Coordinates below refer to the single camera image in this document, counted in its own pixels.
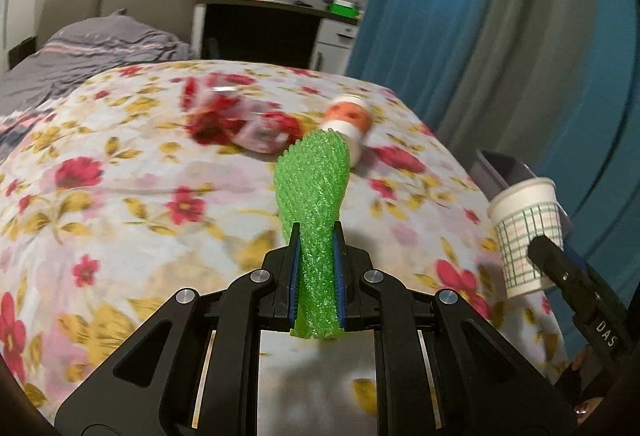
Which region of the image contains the orange white bottle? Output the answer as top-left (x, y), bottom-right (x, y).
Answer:
top-left (322, 96), bottom-right (374, 167)

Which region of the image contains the green box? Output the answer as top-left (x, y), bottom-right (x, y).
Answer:
top-left (327, 0), bottom-right (360, 17)

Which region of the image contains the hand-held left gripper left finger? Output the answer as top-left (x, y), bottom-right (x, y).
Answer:
top-left (55, 223), bottom-right (301, 436)

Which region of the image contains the person's right hand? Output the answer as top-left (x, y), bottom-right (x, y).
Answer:
top-left (554, 345), bottom-right (619, 420)

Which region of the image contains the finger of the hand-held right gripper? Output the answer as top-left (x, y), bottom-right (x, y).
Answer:
top-left (562, 215), bottom-right (602, 290)
top-left (527, 236), bottom-right (602, 317)

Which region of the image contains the green foam net sleeve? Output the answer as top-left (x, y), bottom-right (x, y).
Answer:
top-left (274, 128), bottom-right (351, 340)

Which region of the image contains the grid pattern paper cup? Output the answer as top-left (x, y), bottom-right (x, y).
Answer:
top-left (487, 177), bottom-right (566, 299)

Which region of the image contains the dark wooden desk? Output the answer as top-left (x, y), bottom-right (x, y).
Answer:
top-left (195, 0), bottom-right (362, 69)

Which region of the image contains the grey plastic bin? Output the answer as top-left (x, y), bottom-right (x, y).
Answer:
top-left (472, 148), bottom-right (573, 241)

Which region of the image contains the grey striped duvet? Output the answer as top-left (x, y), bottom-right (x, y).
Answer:
top-left (0, 10), bottom-right (199, 127)

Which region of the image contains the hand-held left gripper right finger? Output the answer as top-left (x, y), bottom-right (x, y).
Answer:
top-left (334, 222), bottom-right (577, 436)

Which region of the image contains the red snack wrapper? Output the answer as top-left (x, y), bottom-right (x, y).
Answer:
top-left (182, 73), bottom-right (304, 155)

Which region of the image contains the blue and grey curtain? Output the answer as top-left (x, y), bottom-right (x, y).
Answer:
top-left (345, 0), bottom-right (640, 267)

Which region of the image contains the floral blanket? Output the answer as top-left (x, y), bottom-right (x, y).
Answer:
top-left (0, 58), bottom-right (572, 436)

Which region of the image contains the white drawer cabinet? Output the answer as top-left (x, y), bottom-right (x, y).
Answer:
top-left (312, 18), bottom-right (359, 72)

